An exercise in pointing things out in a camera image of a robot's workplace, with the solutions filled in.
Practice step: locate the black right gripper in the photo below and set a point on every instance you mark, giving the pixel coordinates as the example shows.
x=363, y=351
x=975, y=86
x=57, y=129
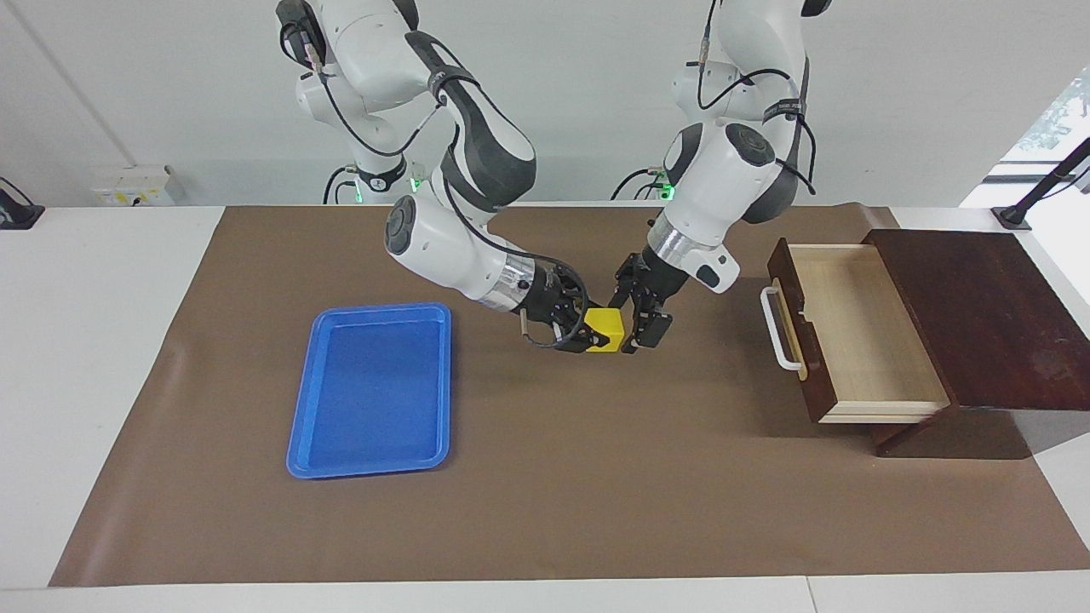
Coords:
x=553, y=298

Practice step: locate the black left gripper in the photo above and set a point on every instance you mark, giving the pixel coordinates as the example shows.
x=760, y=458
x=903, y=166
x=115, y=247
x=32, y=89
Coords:
x=660, y=274

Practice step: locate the yellow cube block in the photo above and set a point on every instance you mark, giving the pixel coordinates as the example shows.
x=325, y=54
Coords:
x=606, y=323

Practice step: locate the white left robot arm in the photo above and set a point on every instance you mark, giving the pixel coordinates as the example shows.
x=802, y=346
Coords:
x=724, y=179

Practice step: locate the dark wooden drawer cabinet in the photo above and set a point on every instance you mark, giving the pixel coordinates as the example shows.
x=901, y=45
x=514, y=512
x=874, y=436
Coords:
x=979, y=315

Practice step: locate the brown table mat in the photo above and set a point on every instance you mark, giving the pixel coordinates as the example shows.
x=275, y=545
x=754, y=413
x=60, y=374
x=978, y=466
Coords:
x=596, y=477

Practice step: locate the blue plastic tray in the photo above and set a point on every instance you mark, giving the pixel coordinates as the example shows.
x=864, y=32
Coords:
x=366, y=392

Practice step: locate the bright window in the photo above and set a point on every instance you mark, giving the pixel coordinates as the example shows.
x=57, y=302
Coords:
x=1052, y=119

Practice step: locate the black camera stand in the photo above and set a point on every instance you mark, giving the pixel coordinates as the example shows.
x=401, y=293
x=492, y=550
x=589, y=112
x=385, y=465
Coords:
x=1018, y=214

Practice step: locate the white wall socket box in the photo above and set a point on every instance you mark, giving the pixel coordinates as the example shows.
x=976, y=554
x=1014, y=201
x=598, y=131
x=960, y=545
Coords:
x=132, y=186

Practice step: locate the black clamp mount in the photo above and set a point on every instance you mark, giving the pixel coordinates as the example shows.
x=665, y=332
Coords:
x=17, y=213

